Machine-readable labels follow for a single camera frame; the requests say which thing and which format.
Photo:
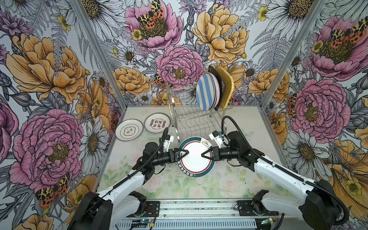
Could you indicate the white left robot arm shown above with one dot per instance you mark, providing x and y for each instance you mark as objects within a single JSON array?
[{"x": 115, "y": 195}]

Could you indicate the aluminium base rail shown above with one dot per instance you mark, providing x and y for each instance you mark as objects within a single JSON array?
[{"x": 141, "y": 214}]

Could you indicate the white plate orange sunburst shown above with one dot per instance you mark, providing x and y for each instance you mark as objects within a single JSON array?
[{"x": 216, "y": 97}]

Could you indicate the blue white striped plate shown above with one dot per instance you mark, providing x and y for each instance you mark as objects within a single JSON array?
[{"x": 205, "y": 92}]

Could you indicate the yellow woven square plate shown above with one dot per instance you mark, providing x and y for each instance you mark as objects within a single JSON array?
[{"x": 228, "y": 87}]

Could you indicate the chrome two-tier dish rack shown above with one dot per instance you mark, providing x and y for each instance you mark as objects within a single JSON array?
[{"x": 188, "y": 120}]

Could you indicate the pink round plate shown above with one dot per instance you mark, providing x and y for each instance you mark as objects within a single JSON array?
[{"x": 219, "y": 89}]

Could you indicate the black floral square plate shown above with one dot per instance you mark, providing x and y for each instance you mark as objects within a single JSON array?
[{"x": 221, "y": 85}]

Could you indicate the white plate green rim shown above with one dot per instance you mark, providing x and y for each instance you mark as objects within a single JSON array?
[{"x": 129, "y": 130}]

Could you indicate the white plate red characters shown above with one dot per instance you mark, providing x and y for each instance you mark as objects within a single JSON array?
[{"x": 157, "y": 122}]

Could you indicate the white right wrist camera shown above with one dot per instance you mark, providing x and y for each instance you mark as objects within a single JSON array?
[{"x": 217, "y": 138}]

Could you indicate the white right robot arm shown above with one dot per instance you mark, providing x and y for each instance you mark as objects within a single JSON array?
[{"x": 315, "y": 201}]

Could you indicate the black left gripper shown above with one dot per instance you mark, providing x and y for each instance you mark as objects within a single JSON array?
[{"x": 173, "y": 155}]

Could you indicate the white plate green red band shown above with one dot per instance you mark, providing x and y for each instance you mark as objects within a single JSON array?
[{"x": 193, "y": 165}]

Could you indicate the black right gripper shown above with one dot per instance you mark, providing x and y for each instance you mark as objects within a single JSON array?
[{"x": 215, "y": 154}]

